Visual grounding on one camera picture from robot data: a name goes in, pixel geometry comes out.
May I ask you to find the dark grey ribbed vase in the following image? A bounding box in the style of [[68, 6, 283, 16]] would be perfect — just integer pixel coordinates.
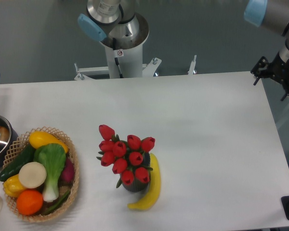
[[122, 153, 150, 193]]

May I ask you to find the red tulip bouquet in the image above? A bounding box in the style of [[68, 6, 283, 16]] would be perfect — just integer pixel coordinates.
[[97, 125, 156, 188]]

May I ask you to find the white round radish slice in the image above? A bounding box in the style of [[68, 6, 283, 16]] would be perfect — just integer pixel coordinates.
[[18, 162, 47, 189]]

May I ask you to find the white pedestal frame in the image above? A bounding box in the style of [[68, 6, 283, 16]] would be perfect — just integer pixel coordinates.
[[73, 44, 198, 81]]

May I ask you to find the green bok choy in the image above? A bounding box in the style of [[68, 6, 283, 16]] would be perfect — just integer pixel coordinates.
[[34, 143, 66, 203]]

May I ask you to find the yellow banana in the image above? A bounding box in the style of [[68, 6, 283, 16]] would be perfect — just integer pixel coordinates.
[[127, 153, 161, 211]]

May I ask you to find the yellow bell pepper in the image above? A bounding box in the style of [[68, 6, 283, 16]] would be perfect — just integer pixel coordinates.
[[3, 174, 27, 198]]

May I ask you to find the green cucumber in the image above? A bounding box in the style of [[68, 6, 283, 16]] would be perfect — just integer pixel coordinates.
[[0, 144, 36, 182]]

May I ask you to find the yellow squash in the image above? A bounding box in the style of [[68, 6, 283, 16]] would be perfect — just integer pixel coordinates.
[[28, 131, 69, 153]]

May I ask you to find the purple red onion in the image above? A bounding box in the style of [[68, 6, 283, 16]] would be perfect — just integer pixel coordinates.
[[60, 158, 75, 182]]

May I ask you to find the orange fruit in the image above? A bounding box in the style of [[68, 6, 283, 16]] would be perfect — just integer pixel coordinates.
[[16, 190, 43, 216]]

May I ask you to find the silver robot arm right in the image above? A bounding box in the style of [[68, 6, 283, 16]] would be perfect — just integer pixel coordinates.
[[244, 0, 289, 101]]

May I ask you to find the woven wicker basket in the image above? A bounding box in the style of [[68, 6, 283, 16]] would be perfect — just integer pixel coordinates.
[[0, 127, 79, 222]]

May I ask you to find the green chili pepper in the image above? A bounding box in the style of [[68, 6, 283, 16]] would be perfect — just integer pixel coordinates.
[[41, 191, 70, 216]]

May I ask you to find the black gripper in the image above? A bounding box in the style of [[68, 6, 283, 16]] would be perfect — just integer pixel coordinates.
[[250, 54, 289, 101]]

